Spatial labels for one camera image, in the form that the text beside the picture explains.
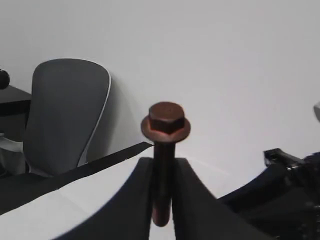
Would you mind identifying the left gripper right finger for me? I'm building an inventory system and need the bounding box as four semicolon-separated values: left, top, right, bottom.
171;157;279;240

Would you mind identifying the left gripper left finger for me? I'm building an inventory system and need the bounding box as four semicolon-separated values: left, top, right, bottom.
48;157;155;240

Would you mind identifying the dark brown flanged hex bolt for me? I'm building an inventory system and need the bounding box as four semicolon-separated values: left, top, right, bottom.
140;101;192;227

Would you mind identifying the grey office chair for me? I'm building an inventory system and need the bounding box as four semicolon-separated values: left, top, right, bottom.
21;58;113;179

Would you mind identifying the black desk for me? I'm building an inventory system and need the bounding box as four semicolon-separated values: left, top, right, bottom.
0;84;33;119

